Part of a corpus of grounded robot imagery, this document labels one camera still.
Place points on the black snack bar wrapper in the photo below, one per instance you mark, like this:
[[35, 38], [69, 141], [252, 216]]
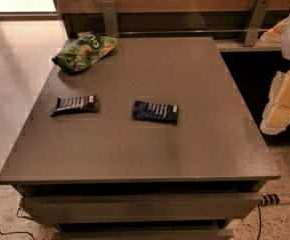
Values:
[[80, 104]]

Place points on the lower grey drawer front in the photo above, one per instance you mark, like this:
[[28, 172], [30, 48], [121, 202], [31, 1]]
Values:
[[147, 235]]

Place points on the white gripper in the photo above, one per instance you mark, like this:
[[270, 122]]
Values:
[[277, 119]]

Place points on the horizontal metal rail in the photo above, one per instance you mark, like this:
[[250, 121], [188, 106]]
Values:
[[185, 32]]

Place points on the upper grey drawer front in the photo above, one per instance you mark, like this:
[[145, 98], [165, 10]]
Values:
[[139, 208]]

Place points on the metal wall bracket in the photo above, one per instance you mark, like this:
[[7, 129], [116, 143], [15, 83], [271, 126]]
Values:
[[110, 17], [258, 13]]

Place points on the left metal wall bracket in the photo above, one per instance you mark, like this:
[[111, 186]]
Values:
[[110, 17]]

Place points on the dark blue snack packet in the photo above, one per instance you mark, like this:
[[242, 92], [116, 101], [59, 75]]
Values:
[[155, 112]]

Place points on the grey drawer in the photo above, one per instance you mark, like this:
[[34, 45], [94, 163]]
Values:
[[147, 235], [139, 208]]

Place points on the white power strip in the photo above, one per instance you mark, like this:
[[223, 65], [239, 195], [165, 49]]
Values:
[[275, 199]]

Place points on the grey drawer cabinet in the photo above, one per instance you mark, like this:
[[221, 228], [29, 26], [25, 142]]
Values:
[[215, 147]]

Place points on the green rice chip bag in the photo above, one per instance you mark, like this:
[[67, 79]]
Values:
[[88, 49]]

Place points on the right metal wall bracket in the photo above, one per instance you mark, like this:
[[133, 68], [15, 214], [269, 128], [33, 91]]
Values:
[[258, 13]]

